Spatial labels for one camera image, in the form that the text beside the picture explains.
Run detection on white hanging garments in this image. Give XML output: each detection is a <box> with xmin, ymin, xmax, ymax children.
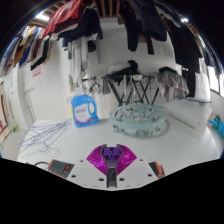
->
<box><xmin>67</xmin><ymin>35</ymin><xmax>101</xmax><ymax>95</ymax></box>

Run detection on grey garment on rack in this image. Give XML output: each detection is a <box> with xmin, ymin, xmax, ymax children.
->
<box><xmin>155</xmin><ymin>67</ymin><xmax>191</xmax><ymax>103</ymax></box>

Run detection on blue bucket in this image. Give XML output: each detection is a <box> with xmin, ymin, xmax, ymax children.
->
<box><xmin>218</xmin><ymin>121</ymin><xmax>224</xmax><ymax>139</ymax></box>

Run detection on black folding drying rack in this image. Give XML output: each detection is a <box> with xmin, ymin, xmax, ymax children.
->
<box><xmin>102</xmin><ymin>72</ymin><xmax>162</xmax><ymax>107</ymax></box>

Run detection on blue detergent bottle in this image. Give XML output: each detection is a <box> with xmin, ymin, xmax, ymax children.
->
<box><xmin>70</xmin><ymin>94</ymin><xmax>100</xmax><ymax>129</ymax></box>

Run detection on white cushion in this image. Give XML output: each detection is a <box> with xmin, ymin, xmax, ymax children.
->
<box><xmin>162</xmin><ymin>97</ymin><xmax>213</xmax><ymax>132</ymax></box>

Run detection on black power strip cable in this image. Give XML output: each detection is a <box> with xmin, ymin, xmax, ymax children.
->
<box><xmin>33</xmin><ymin>161</ymin><xmax>51</xmax><ymax>168</ymax></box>

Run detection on dark hanging garments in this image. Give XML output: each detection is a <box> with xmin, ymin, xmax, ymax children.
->
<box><xmin>118</xmin><ymin>0</ymin><xmax>175</xmax><ymax>56</ymax></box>

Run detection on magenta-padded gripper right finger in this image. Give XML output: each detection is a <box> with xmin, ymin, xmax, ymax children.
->
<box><xmin>111</xmin><ymin>143</ymin><xmax>158</xmax><ymax>191</ymax></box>

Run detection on row of colourful hanging clothes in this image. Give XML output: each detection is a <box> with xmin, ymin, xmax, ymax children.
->
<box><xmin>1</xmin><ymin>25</ymin><xmax>54</xmax><ymax>77</ymax></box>

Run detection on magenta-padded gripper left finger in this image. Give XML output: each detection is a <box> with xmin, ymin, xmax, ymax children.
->
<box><xmin>66</xmin><ymin>143</ymin><xmax>113</xmax><ymax>191</ymax></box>

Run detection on red hanging garment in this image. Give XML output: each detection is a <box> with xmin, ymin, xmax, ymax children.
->
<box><xmin>42</xmin><ymin>0</ymin><xmax>84</xmax><ymax>38</ymax></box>

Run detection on teal bucket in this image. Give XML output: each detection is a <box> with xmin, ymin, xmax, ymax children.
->
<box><xmin>212</xmin><ymin>114</ymin><xmax>223</xmax><ymax>132</ymax></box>

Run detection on pile of wire hangers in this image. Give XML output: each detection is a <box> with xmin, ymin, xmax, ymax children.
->
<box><xmin>18</xmin><ymin>119</ymin><xmax>73</xmax><ymax>158</ymax></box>

